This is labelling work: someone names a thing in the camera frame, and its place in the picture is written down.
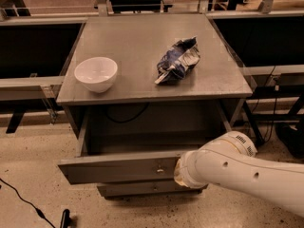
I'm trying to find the grey top drawer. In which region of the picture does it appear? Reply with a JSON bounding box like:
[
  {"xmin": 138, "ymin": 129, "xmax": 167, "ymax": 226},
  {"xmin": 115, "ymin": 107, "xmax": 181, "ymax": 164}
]
[{"xmin": 57, "ymin": 106, "xmax": 232, "ymax": 185}]

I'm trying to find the grey drawer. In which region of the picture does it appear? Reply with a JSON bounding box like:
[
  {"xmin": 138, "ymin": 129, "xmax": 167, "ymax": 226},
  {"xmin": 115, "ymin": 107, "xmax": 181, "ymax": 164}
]
[
  {"xmin": 57, "ymin": 106, "xmax": 232, "ymax": 185},
  {"xmin": 97, "ymin": 180, "xmax": 207, "ymax": 199}
]

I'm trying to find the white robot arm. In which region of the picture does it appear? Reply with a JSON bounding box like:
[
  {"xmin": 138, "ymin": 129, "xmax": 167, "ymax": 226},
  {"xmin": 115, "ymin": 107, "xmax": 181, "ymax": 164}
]
[{"xmin": 174, "ymin": 131, "xmax": 304, "ymax": 217}]

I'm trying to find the grey lower drawer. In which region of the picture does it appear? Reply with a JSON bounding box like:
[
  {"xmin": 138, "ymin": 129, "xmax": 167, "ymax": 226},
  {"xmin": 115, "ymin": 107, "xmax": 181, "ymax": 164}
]
[{"xmin": 97, "ymin": 180, "xmax": 207, "ymax": 199}]

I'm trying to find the crumpled blue chip bag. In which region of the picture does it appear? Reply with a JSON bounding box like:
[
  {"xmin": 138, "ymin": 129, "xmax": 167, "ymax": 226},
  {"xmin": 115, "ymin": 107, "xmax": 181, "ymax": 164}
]
[{"xmin": 155, "ymin": 37, "xmax": 200, "ymax": 85}]

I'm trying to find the black floor stand foot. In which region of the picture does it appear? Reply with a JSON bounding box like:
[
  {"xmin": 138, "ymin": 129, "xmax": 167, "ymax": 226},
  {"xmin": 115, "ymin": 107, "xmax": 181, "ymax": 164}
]
[{"xmin": 60, "ymin": 209, "xmax": 71, "ymax": 228}]

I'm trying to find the white ceramic bowl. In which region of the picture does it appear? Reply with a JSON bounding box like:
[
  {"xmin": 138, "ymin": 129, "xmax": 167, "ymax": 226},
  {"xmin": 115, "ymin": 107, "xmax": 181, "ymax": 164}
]
[{"xmin": 74, "ymin": 57, "xmax": 118, "ymax": 93}]

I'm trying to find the black cable inside drawer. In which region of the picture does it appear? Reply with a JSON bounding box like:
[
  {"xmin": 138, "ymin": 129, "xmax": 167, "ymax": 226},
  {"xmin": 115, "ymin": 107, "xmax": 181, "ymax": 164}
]
[{"xmin": 104, "ymin": 102, "xmax": 150, "ymax": 124}]

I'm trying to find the right metal rail frame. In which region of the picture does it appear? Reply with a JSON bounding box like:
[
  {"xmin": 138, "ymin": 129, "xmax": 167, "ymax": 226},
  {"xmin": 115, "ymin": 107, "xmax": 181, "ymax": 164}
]
[{"xmin": 240, "ymin": 65, "xmax": 304, "ymax": 76}]

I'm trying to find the metal rail frame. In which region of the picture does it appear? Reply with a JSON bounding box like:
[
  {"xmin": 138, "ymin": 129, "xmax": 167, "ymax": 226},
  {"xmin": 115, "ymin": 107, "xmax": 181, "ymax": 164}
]
[
  {"xmin": 240, "ymin": 65, "xmax": 304, "ymax": 76},
  {"xmin": 0, "ymin": 76, "xmax": 65, "ymax": 101}
]

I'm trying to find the black cable on floor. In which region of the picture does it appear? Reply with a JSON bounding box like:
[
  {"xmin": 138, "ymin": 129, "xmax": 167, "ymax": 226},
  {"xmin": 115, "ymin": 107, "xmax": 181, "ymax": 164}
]
[{"xmin": 0, "ymin": 178, "xmax": 57, "ymax": 228}]

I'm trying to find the left metal rail frame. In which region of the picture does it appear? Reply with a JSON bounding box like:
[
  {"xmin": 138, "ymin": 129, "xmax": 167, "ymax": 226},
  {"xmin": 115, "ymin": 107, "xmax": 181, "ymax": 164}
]
[{"xmin": 0, "ymin": 76, "xmax": 65, "ymax": 101}]

